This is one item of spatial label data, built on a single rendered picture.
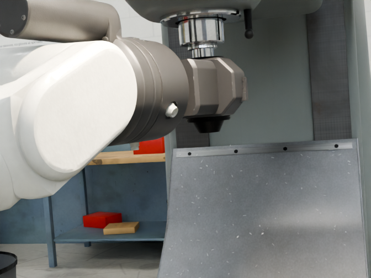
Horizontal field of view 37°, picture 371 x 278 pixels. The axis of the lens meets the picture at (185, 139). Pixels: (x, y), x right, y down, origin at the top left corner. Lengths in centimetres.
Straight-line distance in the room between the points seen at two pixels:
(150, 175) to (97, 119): 475
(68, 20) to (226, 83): 18
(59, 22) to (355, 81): 64
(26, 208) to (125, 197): 107
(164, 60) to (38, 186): 17
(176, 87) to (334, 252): 49
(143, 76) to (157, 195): 470
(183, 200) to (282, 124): 21
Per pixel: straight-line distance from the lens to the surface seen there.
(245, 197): 92
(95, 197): 534
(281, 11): 80
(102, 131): 35
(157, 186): 509
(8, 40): 575
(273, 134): 95
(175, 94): 45
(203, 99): 49
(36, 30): 38
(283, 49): 95
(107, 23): 42
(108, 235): 464
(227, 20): 60
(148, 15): 57
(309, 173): 92
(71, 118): 33
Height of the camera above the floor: 121
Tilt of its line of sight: 3 degrees down
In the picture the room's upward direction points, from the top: 4 degrees counter-clockwise
